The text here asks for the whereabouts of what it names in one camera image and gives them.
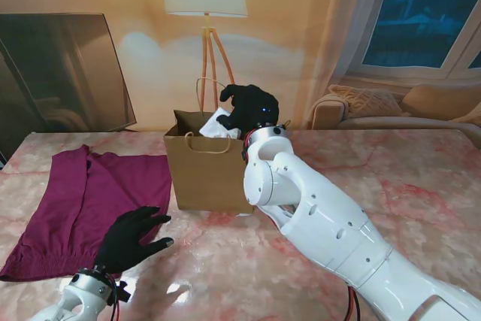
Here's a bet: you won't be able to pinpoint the printed room scene backdrop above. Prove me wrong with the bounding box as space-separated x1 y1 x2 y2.
0 0 481 135

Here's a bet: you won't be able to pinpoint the dark grey leaning panel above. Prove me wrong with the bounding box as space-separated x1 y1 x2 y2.
0 13 138 164

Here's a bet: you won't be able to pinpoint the kraft paper bag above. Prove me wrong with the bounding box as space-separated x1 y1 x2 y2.
163 77 259 215

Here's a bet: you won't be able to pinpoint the white sock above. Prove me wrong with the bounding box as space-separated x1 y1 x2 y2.
198 107 244 140

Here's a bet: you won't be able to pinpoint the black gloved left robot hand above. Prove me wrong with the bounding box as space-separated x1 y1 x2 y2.
92 206 175 274

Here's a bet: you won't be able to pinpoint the left arm red black cables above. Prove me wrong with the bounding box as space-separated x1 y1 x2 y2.
107 271 123 321

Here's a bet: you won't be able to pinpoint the magenta shorts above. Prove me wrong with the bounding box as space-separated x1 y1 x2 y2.
0 144 173 283

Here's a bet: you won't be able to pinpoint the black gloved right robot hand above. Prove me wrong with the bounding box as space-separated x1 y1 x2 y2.
219 83 281 135

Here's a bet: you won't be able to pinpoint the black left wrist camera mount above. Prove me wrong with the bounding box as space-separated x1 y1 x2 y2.
112 281 131 304

